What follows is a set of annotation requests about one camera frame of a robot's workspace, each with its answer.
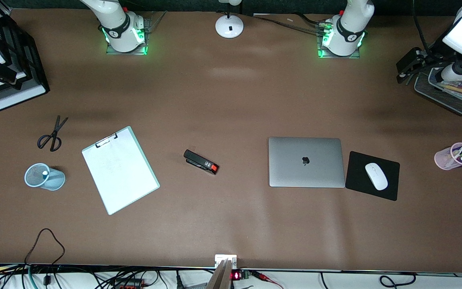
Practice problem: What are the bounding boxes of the silver laptop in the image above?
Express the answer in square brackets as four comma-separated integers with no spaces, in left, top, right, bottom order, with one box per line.
[268,137,346,188]

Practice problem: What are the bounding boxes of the black stacked paper tray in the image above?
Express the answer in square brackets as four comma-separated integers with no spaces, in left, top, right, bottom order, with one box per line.
[0,0,50,112]

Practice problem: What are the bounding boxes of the black mesh desk tray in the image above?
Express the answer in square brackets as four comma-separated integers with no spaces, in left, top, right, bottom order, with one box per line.
[413,66,462,118]

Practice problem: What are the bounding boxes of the black scissors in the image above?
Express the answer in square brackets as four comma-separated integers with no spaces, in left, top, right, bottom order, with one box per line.
[37,115,69,153]

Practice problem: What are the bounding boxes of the pink mesh pen cup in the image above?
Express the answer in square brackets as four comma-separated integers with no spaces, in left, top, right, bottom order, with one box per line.
[434,142,462,171]

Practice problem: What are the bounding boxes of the white computer mouse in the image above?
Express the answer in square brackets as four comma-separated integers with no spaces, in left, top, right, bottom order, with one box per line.
[365,163,389,191]

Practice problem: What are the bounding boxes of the light blue mesh cup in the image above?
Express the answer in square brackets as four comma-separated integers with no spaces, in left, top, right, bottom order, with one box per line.
[24,163,66,191]

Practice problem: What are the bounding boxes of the black mouse pad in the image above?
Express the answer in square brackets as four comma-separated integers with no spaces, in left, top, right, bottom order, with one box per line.
[345,151,400,201]

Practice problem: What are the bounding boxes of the white paper sheet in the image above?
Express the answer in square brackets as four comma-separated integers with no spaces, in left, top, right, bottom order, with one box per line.
[83,129,157,213]

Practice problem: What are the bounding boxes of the mint green clipboard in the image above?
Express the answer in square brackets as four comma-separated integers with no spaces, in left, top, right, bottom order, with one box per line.
[81,126,160,216]

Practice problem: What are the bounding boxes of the white round-base stand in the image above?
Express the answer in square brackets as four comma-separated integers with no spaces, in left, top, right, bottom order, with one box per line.
[215,0,244,39]

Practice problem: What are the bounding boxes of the black and red stapler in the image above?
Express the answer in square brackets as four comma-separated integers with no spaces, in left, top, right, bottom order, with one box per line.
[183,149,219,175]

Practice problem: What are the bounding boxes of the orange device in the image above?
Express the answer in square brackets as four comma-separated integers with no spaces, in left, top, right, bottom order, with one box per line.
[117,279,149,289]

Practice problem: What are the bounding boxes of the white mounting block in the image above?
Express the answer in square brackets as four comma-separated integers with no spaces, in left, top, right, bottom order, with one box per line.
[214,254,238,269]

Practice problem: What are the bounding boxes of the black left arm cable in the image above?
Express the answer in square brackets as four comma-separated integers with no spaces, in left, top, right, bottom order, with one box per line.
[413,0,432,57]

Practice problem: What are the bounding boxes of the clear arm base plate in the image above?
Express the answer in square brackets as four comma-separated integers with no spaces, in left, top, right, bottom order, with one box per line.
[106,17,149,55]
[317,20,362,59]

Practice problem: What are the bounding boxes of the thin looped dark cable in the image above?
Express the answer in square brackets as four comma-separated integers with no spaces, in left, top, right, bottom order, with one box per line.
[24,228,65,266]

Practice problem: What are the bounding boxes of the black coiled cable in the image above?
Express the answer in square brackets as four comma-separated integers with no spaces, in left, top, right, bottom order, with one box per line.
[379,273,417,289]

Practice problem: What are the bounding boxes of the red wire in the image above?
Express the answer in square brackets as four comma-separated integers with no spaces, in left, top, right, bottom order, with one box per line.
[251,271,284,289]

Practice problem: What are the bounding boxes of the grey mount beam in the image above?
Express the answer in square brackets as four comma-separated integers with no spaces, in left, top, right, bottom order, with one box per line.
[206,259,233,289]

